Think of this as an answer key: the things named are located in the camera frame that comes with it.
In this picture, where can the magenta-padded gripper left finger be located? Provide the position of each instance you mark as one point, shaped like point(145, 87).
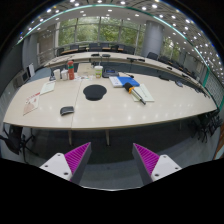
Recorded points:
point(77, 158)

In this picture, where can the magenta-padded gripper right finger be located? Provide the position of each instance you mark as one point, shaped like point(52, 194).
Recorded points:
point(146, 160)

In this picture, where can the black computer mouse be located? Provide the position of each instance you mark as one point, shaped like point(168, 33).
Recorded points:
point(67, 110)

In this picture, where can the black mouse pad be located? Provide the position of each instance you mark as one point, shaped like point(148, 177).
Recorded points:
point(95, 92)

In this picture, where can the black handheld microphone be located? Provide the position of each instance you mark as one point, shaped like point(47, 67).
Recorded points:
point(133, 92)

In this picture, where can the red and white brochure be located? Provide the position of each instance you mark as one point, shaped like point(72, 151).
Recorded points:
point(31, 103)

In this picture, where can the white booklet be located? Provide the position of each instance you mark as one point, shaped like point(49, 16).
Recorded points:
point(47, 87)

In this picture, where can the colourful printed leaflet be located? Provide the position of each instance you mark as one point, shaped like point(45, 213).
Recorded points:
point(85, 77)

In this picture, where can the blue and white book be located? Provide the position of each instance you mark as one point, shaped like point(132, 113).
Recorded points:
point(125, 81)

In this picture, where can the white lidded cup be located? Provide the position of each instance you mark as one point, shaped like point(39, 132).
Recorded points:
point(64, 75)

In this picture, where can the red drink bottle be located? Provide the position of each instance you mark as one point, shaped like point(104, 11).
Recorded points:
point(70, 70)

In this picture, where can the paper cup with green print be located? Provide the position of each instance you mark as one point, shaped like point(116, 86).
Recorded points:
point(98, 72)

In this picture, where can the white cardboard box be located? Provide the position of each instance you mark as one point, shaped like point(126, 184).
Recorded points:
point(86, 69)

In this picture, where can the grey conference desk unit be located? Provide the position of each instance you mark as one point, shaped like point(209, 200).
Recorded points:
point(110, 72)

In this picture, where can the black office chairs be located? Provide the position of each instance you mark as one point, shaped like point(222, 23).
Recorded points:
point(94, 46)

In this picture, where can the ceiling lights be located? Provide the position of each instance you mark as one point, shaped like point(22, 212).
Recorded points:
point(144, 8)

